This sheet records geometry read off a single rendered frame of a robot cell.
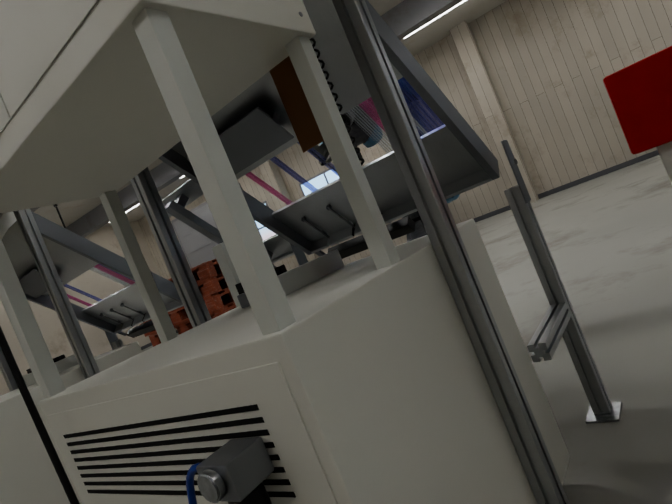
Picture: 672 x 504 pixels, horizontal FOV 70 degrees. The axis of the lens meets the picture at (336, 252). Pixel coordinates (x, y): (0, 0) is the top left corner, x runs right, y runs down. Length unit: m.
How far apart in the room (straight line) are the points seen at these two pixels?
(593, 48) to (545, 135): 1.43
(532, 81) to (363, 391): 8.59
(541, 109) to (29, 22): 8.55
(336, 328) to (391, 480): 0.19
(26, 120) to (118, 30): 0.26
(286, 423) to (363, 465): 0.10
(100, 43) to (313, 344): 0.43
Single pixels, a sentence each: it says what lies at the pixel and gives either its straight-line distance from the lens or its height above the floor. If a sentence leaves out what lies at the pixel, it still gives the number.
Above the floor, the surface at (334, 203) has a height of 0.79.
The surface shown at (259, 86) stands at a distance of 1.20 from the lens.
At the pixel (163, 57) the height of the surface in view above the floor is 0.94.
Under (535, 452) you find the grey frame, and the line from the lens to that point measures 0.96.
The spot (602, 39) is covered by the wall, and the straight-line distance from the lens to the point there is 9.07.
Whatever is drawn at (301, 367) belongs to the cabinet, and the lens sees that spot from 0.54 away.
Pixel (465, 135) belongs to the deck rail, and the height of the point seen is 0.80.
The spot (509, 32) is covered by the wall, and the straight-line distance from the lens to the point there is 9.22.
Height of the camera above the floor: 0.69
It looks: 1 degrees down
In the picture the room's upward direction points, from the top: 22 degrees counter-clockwise
